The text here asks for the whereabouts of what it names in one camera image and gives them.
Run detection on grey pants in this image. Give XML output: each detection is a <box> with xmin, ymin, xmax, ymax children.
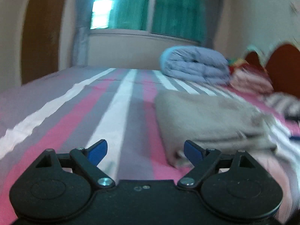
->
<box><xmin>154</xmin><ymin>90</ymin><xmax>277</xmax><ymax>167</ymax></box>

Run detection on striped pink grey bedsheet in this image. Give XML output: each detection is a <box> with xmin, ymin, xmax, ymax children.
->
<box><xmin>0</xmin><ymin>65</ymin><xmax>300</xmax><ymax>225</ymax></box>

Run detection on folded pink blanket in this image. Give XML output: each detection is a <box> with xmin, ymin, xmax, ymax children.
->
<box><xmin>229</xmin><ymin>58</ymin><xmax>274</xmax><ymax>95</ymax></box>

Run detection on folded blue-grey quilt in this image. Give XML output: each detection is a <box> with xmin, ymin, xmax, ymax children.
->
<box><xmin>160</xmin><ymin>46</ymin><xmax>230</xmax><ymax>85</ymax></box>

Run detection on striped pillow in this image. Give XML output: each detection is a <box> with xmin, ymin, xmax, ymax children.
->
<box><xmin>259</xmin><ymin>92</ymin><xmax>299</xmax><ymax>119</ymax></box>

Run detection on dark red headboard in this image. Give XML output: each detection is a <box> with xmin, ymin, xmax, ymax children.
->
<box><xmin>244</xmin><ymin>43</ymin><xmax>299</xmax><ymax>98</ymax></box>

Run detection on window with green glass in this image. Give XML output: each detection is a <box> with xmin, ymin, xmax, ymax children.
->
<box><xmin>90</xmin><ymin>0</ymin><xmax>206</xmax><ymax>43</ymax></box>

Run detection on brown wooden door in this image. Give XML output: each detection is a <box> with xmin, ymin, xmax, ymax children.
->
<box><xmin>21</xmin><ymin>0</ymin><xmax>65</xmax><ymax>84</ymax></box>

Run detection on grey curtain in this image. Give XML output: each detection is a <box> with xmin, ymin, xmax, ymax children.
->
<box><xmin>201</xmin><ymin>0</ymin><xmax>224</xmax><ymax>49</ymax></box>
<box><xmin>72</xmin><ymin>0</ymin><xmax>94</xmax><ymax>66</ymax></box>

